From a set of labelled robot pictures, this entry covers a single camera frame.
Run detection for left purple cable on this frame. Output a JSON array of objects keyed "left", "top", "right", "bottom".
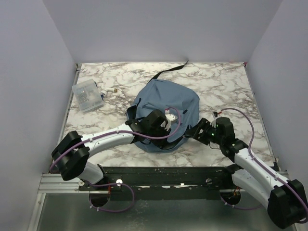
[{"left": 49, "top": 107, "right": 180, "bottom": 212}]

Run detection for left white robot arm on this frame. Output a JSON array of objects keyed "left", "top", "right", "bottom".
[{"left": 50, "top": 109, "right": 181, "bottom": 190}]

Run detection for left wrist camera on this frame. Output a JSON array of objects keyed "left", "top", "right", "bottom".
[{"left": 165, "top": 109, "right": 178, "bottom": 127}]

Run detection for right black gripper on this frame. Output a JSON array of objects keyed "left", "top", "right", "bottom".
[{"left": 185, "top": 117, "right": 224, "bottom": 145}]

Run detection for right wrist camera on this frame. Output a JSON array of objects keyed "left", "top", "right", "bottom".
[{"left": 210, "top": 110, "right": 222, "bottom": 128}]

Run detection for aluminium mounting rail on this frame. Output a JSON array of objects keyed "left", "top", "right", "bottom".
[{"left": 37, "top": 171, "right": 294, "bottom": 193}]

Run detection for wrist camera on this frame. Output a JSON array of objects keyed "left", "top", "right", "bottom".
[
  {"left": 165, "top": 109, "right": 178, "bottom": 127},
  {"left": 210, "top": 110, "right": 222, "bottom": 128}
]

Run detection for clear plastic storage box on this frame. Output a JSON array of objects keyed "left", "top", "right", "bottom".
[{"left": 72, "top": 79, "right": 103, "bottom": 113}]

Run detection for white plastic fitting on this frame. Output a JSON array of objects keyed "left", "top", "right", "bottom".
[{"left": 100, "top": 88, "right": 118, "bottom": 97}]

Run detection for purple cable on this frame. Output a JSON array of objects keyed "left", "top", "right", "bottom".
[
  {"left": 213, "top": 108, "right": 308, "bottom": 210},
  {"left": 49, "top": 107, "right": 180, "bottom": 212}
]

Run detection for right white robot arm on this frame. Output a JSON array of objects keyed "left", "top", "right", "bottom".
[{"left": 185, "top": 117, "right": 308, "bottom": 229}]

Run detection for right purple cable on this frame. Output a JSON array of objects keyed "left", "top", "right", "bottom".
[{"left": 213, "top": 108, "right": 308, "bottom": 210}]

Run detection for blue student backpack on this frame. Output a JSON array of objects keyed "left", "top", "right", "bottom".
[{"left": 126, "top": 72, "right": 200, "bottom": 153}]

